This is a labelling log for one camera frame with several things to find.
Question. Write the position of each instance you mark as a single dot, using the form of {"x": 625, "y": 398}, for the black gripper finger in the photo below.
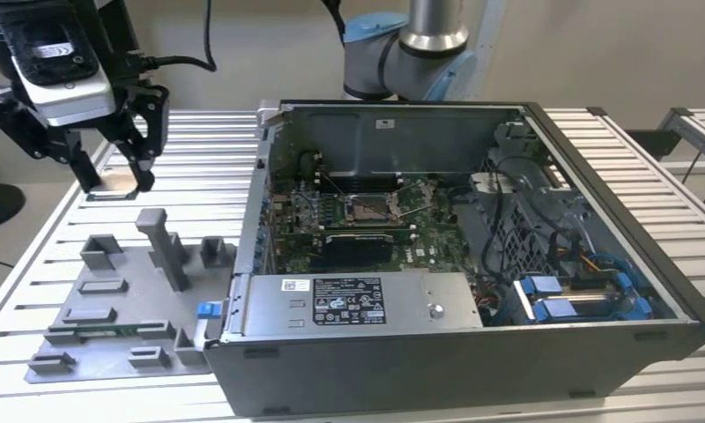
{"x": 86, "y": 172}
{"x": 146, "y": 176}

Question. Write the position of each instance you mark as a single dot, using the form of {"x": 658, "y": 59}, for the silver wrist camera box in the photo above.
{"x": 71, "y": 101}

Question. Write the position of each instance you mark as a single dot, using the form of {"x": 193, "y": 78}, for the white case sticker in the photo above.
{"x": 385, "y": 123}

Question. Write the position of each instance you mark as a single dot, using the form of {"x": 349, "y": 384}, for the silver power supply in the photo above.
{"x": 423, "y": 304}

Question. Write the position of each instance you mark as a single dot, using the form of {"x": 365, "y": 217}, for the grey perforated disk bay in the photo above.
{"x": 523, "y": 247}

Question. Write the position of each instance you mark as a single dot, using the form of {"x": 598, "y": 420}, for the hard disk in blue carrier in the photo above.
{"x": 543, "y": 284}
{"x": 555, "y": 308}

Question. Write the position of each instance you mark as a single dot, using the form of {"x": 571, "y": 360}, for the thin metal locking lever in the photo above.
{"x": 335, "y": 185}

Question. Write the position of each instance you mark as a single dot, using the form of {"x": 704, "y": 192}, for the CPU socket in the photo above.
{"x": 371, "y": 212}

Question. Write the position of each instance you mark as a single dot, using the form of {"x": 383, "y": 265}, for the black stand pole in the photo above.
{"x": 118, "y": 26}

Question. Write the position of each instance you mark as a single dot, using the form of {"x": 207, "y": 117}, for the green motherboard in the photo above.
{"x": 435, "y": 247}

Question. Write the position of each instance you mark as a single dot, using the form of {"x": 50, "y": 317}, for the silver case latch lever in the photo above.
{"x": 203, "y": 330}

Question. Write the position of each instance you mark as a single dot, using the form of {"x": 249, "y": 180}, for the green RAM stick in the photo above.
{"x": 112, "y": 329}

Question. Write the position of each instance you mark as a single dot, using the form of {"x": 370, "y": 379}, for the black table bracket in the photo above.
{"x": 653, "y": 143}

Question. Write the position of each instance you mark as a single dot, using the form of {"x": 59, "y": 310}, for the black open PC case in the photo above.
{"x": 389, "y": 374}

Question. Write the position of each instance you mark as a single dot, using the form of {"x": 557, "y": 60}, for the black RAM slot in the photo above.
{"x": 359, "y": 173}
{"x": 359, "y": 178}
{"x": 359, "y": 181}

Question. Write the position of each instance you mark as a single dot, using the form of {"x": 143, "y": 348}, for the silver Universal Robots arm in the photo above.
{"x": 367, "y": 66}

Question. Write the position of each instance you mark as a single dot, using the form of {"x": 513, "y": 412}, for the blue case latch tab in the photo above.
{"x": 209, "y": 309}

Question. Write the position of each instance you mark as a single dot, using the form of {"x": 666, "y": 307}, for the grey parts rack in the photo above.
{"x": 142, "y": 286}

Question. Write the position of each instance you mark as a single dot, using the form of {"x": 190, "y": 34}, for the silver CPU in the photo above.
{"x": 118, "y": 185}

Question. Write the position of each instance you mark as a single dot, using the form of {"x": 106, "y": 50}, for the black graphics card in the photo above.
{"x": 359, "y": 251}

